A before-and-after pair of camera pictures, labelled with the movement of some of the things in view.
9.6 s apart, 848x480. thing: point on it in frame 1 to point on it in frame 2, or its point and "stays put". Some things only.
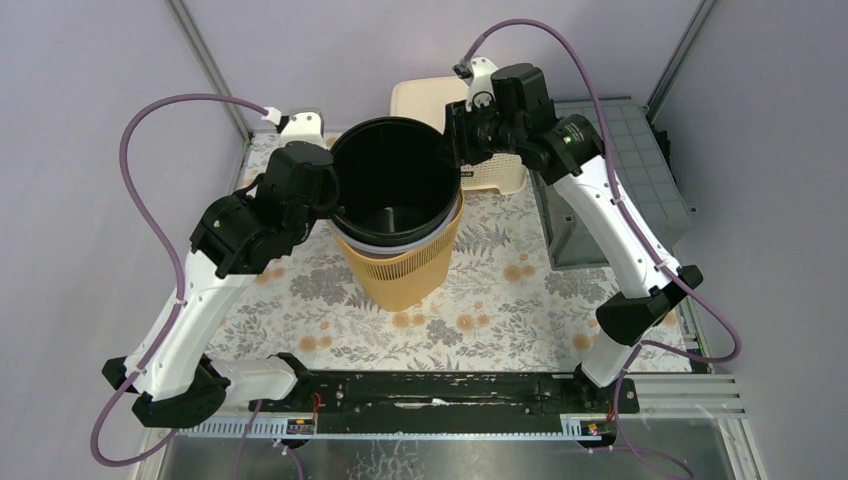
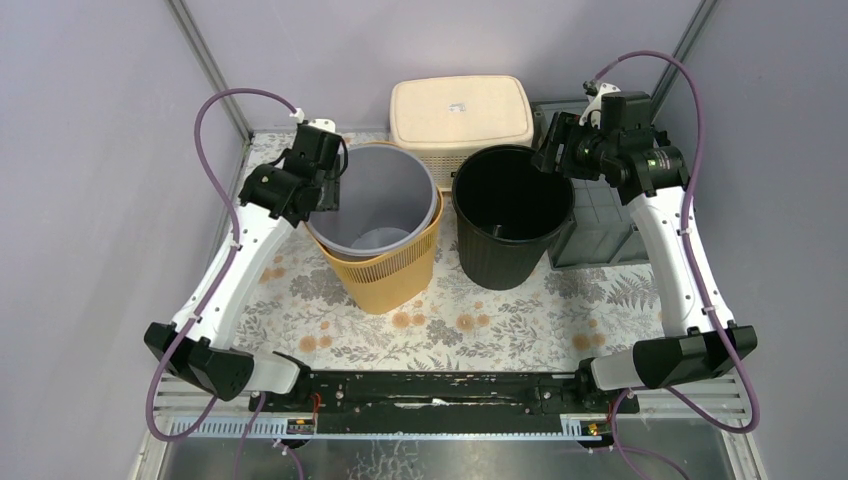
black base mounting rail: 451,401 stays put
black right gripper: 456,147 to 565,129
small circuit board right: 592,428 stays put
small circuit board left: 300,426 stays put
